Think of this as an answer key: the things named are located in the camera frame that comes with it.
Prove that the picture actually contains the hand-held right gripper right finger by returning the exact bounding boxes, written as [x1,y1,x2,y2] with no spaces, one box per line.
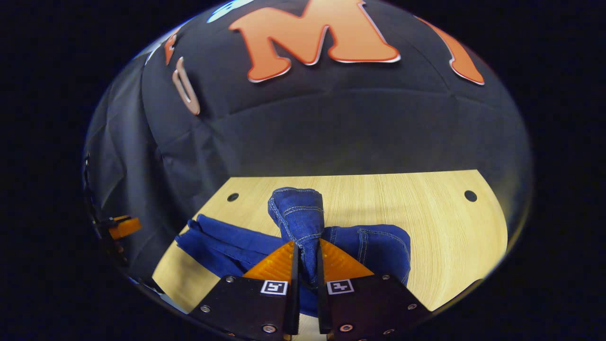
[316,238,431,341]

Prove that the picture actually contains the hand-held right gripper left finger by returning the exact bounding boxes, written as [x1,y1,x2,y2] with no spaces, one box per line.
[189,241,300,341]

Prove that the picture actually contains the blue jeans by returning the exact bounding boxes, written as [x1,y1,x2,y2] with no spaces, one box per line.
[175,187,411,318]

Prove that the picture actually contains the black backdrop cloth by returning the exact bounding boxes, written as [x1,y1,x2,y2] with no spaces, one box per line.
[83,0,533,285]

